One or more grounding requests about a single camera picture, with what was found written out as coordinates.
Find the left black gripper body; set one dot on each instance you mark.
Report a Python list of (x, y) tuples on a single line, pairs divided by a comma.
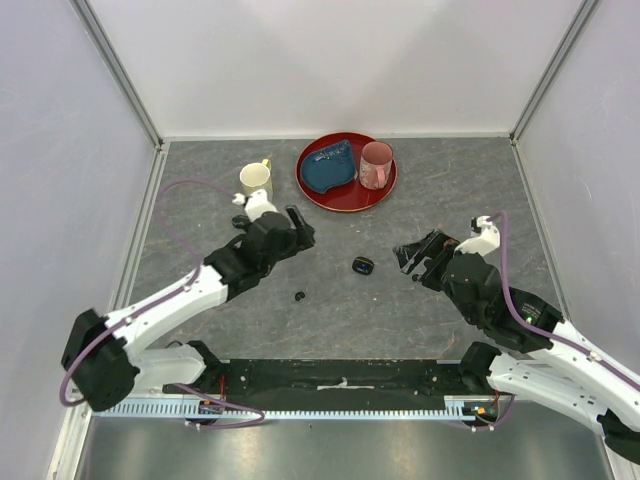
[(303, 241)]

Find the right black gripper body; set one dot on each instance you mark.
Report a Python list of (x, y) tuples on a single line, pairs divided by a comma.
[(435, 276)]

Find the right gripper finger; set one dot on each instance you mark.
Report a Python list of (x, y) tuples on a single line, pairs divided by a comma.
[(407, 265), (415, 252)]

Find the black glossy charging case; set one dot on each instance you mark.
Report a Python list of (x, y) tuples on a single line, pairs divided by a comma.
[(363, 265)]

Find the black oval charging case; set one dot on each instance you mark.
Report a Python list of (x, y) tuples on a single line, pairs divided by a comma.
[(241, 222)]

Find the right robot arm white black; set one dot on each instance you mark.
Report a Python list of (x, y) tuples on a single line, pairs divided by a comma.
[(538, 354)]

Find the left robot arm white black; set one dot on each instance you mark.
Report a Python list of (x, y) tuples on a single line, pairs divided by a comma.
[(108, 357)]

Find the red round tray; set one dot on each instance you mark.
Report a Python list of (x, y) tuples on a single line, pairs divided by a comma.
[(353, 196)]

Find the yellow-green mug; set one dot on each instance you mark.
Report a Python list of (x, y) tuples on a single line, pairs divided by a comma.
[(257, 176)]

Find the blue leaf-shaped dish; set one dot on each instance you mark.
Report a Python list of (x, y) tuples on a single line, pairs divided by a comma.
[(330, 167)]

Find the pink patterned mug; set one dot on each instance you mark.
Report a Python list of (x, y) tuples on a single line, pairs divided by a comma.
[(375, 165)]

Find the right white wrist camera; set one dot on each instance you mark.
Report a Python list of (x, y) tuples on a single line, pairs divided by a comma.
[(485, 237)]

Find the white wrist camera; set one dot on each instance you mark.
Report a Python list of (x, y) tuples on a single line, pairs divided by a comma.
[(255, 204), (485, 237)]

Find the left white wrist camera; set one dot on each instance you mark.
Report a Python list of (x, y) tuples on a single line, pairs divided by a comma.
[(255, 204)]

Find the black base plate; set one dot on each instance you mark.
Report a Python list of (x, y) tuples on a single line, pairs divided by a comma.
[(337, 385)]

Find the slotted cable duct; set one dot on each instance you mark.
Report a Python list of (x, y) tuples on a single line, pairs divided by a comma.
[(192, 408)]

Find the right aluminium frame post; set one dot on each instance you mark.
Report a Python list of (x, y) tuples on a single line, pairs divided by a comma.
[(561, 53)]

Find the aluminium frame post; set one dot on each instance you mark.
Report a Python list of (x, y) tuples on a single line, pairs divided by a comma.
[(561, 53), (105, 48)]

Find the left aluminium frame post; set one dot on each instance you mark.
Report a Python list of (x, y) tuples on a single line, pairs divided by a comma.
[(105, 48)]

